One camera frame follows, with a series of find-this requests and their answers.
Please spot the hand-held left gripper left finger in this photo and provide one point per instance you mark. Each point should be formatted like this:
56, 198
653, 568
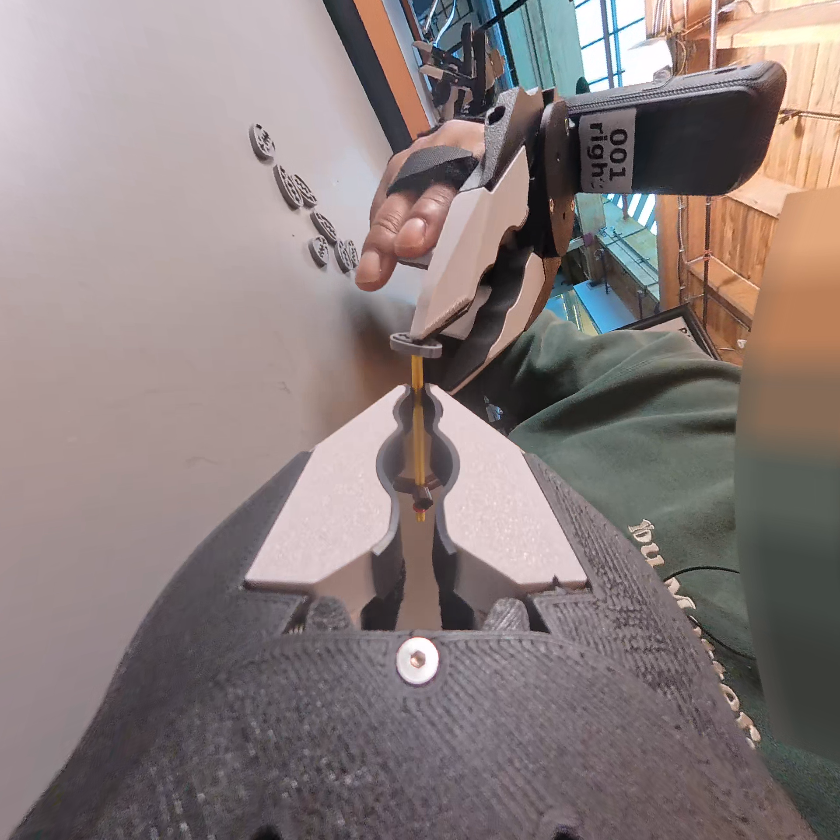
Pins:
321, 512

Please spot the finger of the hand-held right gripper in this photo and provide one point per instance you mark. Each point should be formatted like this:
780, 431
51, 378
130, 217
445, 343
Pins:
528, 295
472, 243

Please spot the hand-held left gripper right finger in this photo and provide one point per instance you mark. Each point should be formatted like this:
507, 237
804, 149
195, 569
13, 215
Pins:
512, 518

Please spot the dark brown lego connector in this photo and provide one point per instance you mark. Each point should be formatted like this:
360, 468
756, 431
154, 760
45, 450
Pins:
420, 489

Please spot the single grey oval lego cam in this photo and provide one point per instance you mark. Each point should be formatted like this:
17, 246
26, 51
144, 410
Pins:
415, 344

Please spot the yellow lego axle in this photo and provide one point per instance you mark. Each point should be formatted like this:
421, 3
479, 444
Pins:
418, 433

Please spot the group of grey lego cams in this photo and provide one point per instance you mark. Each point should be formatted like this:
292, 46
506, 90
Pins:
262, 140

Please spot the person's right hand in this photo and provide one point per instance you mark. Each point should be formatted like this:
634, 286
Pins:
394, 223

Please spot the wooden shelving unit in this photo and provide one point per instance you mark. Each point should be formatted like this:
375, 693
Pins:
807, 151

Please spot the large paned window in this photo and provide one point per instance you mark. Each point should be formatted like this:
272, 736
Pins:
617, 39

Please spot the person in green sweatshirt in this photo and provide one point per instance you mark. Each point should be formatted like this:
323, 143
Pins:
623, 446

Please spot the black picture frame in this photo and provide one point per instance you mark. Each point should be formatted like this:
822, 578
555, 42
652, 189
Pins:
669, 328

